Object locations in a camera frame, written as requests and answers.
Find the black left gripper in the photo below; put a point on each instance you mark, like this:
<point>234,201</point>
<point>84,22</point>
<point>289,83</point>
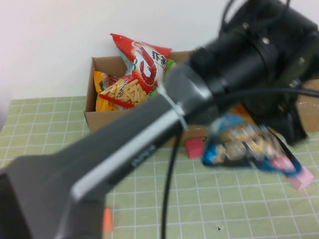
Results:
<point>286,49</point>

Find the blue Vikar chips bag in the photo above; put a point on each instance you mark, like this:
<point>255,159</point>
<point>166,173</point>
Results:
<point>239,147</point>

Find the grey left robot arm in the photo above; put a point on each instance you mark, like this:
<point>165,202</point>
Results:
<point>112,154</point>

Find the fries print snack bag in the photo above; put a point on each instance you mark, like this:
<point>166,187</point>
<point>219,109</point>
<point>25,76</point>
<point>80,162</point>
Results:
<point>124,93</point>

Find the yellow orange snack bag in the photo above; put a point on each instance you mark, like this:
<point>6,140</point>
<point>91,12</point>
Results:
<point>99,104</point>

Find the cardboard box with clear tape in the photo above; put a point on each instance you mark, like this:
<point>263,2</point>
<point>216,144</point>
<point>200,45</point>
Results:
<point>310,117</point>

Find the light pink foam cube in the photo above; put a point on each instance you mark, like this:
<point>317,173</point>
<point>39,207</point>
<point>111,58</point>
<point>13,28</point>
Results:
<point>304,180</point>

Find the magenta foam cube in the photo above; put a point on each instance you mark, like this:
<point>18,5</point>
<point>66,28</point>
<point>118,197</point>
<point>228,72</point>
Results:
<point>194,149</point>

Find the white zip tie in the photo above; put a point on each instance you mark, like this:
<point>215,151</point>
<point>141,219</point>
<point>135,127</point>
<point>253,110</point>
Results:
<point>178,109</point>

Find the green chip bag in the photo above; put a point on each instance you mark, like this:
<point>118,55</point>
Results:
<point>170,64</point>

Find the red shrimp stick bag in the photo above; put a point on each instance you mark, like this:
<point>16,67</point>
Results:
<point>139,57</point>

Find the cardboard box holding chip bags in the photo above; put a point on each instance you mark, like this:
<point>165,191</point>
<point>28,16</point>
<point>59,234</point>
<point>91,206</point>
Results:
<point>99,119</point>

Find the orange foam cube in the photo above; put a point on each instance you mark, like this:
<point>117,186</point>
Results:
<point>109,220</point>

